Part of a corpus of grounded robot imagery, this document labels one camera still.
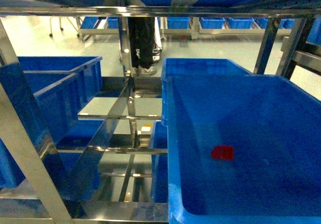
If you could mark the red one-stud toy block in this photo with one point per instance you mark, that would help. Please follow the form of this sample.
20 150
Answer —
223 153

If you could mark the blue crate rear of rack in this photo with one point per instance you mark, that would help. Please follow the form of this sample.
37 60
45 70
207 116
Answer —
194 67

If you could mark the blue crate left front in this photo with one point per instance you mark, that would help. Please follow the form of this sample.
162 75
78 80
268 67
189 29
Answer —
57 96

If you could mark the person legs in black trousers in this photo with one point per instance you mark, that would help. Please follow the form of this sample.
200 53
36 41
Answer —
141 37

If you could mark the large blue rack crate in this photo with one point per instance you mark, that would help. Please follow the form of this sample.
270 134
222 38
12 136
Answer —
274 127

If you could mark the blue crate left rear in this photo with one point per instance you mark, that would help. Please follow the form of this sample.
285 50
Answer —
88 69

